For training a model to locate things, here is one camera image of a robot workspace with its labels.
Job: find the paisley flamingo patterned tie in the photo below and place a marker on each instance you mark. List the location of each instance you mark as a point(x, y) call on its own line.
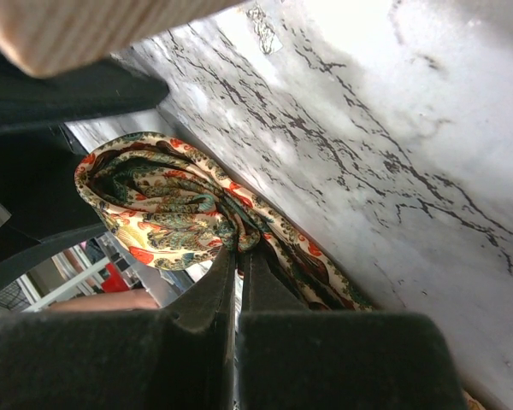
point(172, 207)

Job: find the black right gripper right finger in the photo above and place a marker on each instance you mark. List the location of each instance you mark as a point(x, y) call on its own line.
point(274, 346)

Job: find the wooden compartment organizer box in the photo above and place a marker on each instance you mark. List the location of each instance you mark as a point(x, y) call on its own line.
point(45, 38)

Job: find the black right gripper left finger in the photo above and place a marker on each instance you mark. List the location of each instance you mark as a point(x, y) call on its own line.
point(197, 363)

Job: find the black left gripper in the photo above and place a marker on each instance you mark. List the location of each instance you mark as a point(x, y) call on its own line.
point(38, 154)

